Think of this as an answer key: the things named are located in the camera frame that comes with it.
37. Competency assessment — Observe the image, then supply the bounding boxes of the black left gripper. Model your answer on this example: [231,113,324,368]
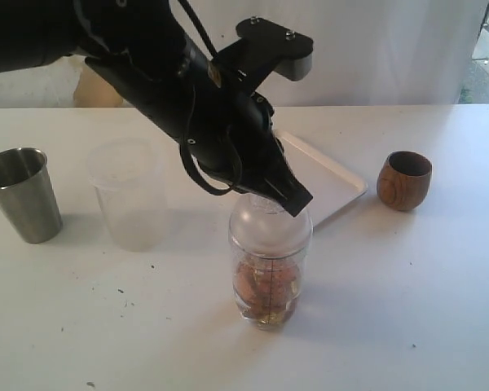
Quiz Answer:
[86,28,313,217]

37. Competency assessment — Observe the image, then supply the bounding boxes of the clear dome shaker lid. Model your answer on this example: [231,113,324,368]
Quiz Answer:
[228,194,313,258]

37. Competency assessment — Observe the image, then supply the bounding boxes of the clear plastic shaker body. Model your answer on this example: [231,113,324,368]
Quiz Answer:
[228,227,313,330]

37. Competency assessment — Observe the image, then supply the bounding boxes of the tan wooden pieces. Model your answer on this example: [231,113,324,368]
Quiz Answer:
[233,260,303,328]

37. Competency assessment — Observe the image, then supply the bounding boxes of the brown wooden cup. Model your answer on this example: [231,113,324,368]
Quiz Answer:
[377,151,433,212]

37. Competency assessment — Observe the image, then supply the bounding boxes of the translucent plastic measuring cup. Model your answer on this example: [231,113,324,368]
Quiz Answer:
[86,138,168,252]

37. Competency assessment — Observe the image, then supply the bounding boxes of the stainless steel cup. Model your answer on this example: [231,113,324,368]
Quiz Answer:
[0,147,63,244]

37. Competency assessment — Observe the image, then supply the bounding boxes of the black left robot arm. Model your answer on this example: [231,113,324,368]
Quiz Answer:
[0,1,314,216]

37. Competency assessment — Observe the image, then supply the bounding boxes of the white rectangular tray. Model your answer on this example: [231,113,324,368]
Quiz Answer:
[275,130,368,226]

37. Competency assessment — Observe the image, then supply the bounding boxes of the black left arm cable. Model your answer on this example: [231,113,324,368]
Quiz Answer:
[174,0,245,196]

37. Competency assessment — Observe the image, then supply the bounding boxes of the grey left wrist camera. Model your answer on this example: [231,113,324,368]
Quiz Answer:
[215,16,314,94]

